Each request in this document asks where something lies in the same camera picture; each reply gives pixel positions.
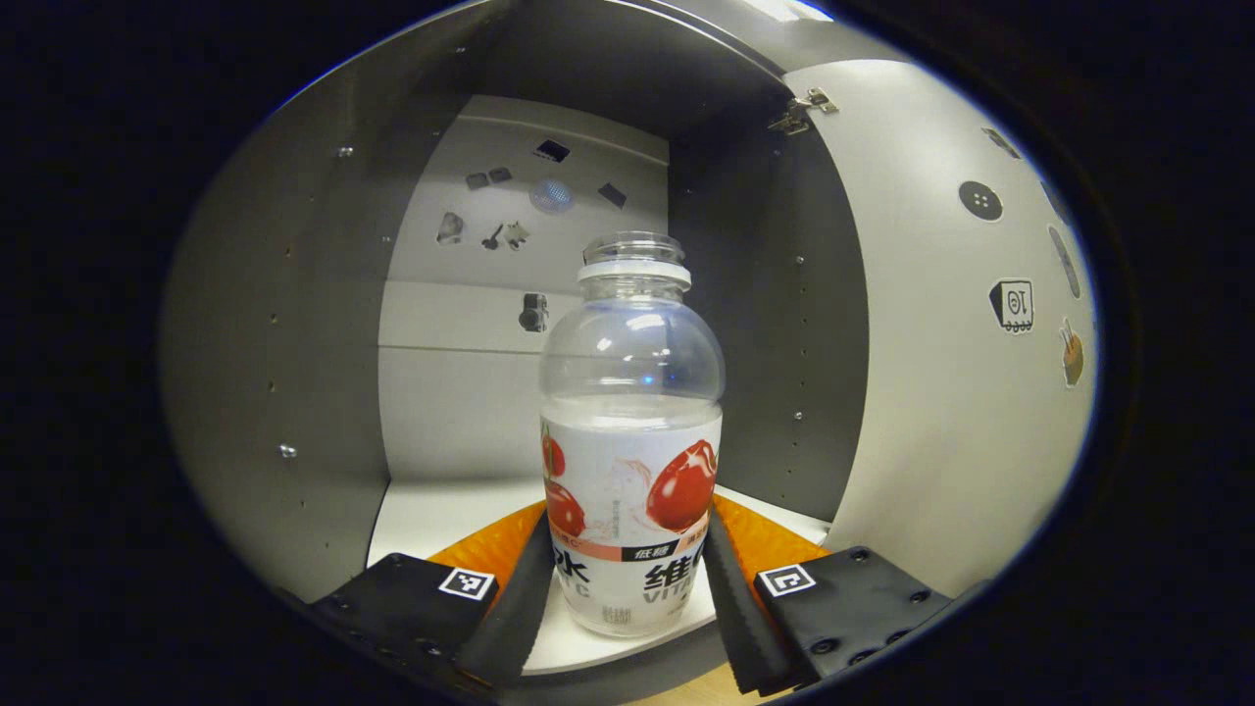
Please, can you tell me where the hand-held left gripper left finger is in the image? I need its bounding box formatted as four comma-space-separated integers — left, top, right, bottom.
312, 500, 557, 689

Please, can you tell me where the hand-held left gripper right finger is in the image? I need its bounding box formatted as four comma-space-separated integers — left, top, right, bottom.
700, 494, 958, 697

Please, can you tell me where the clear bottle with red label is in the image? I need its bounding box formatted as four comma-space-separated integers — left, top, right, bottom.
538, 230, 728, 639

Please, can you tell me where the grey cabinet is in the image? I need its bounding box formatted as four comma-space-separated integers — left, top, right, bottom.
160, 0, 913, 706

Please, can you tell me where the metal door hinge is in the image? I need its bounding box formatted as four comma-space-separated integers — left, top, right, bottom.
769, 86, 840, 136

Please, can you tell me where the ceiling light panel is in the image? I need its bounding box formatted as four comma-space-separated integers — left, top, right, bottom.
745, 0, 834, 24

